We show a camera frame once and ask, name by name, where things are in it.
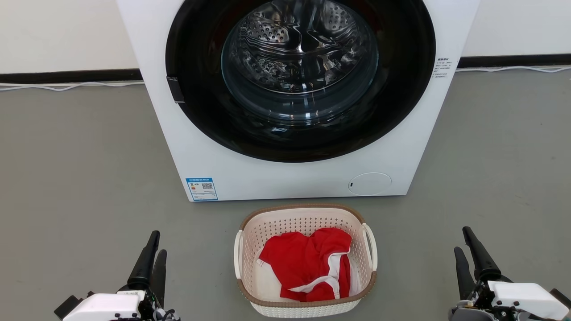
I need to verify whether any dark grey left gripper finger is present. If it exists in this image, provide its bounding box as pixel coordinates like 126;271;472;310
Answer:
128;230;160;290
150;249;167;308

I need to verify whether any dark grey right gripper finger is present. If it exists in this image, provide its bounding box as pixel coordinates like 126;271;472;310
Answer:
454;247;476;300
462;226;502;281

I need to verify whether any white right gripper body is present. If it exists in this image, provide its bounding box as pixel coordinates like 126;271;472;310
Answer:
450;280;569;321

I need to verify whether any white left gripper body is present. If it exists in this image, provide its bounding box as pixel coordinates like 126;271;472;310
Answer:
62;290;181;321

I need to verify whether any cream laundry basket brown rim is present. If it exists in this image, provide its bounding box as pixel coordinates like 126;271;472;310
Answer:
234;204;378;318

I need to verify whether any blue energy label sticker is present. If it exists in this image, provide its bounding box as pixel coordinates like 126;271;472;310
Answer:
186;177;219;202

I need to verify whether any round white filter cover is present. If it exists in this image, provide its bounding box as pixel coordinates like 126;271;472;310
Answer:
348;172;392;196

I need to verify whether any red garment white trim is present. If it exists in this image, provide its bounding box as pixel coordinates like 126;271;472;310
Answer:
259;227;353;303

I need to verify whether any white front-load washing machine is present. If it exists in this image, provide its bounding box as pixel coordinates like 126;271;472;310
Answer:
117;0;481;202

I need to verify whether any round black glass washer door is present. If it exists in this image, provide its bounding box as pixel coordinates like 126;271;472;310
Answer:
165;0;436;163

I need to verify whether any small printed text label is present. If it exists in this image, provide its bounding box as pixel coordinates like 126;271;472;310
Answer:
432;57;455;79

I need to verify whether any stainless steel washer drum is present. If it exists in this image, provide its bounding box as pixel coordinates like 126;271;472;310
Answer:
222;0;380;125

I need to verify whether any black door handle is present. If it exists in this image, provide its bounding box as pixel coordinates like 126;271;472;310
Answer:
167;76;185;104

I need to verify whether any white floor cable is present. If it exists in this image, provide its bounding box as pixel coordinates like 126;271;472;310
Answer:
456;66;571;73
0;81;145;92

